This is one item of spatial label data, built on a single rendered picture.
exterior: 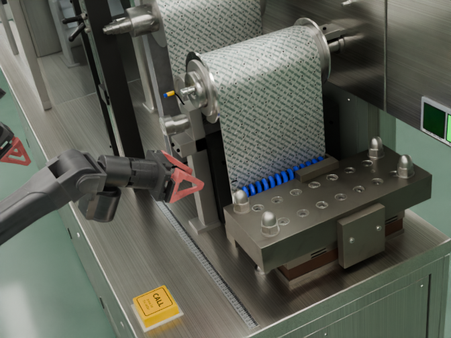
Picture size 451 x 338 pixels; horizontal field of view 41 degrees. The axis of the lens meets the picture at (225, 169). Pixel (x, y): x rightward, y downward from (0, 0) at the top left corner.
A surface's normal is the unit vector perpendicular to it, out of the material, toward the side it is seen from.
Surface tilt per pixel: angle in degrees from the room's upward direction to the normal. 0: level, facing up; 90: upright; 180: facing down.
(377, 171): 0
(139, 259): 0
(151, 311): 0
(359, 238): 90
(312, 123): 90
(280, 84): 90
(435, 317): 90
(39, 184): 19
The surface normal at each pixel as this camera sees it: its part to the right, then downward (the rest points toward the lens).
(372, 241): 0.43, 0.43
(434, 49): -0.89, 0.34
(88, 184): 0.57, 0.52
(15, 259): -0.14, -0.84
